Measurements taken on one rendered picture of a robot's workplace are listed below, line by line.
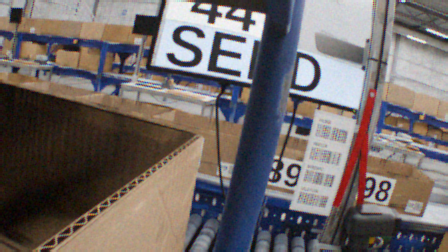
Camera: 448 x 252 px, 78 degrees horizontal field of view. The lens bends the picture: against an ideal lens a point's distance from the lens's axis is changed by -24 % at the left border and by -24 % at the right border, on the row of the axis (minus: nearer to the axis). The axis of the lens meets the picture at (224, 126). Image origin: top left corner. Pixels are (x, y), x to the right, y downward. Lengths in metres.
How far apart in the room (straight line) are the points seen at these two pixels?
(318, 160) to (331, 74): 0.20
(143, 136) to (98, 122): 0.04
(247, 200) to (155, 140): 0.08
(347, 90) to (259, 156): 0.55
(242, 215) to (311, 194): 0.44
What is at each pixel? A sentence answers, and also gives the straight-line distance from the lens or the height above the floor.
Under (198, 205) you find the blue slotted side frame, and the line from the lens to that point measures 1.34.
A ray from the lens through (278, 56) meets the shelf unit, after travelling 0.24.
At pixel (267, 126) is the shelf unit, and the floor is 1.25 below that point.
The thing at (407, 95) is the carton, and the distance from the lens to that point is 6.21.
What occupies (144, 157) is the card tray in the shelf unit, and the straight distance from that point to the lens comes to 0.24.
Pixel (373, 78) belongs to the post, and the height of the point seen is 1.33.
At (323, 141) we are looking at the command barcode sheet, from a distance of 0.66.
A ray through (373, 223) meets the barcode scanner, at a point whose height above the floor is 1.07.
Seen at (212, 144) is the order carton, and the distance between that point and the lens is 1.30.
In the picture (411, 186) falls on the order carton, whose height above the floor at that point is 1.01.
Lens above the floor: 1.28
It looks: 9 degrees down
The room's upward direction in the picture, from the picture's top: 12 degrees clockwise
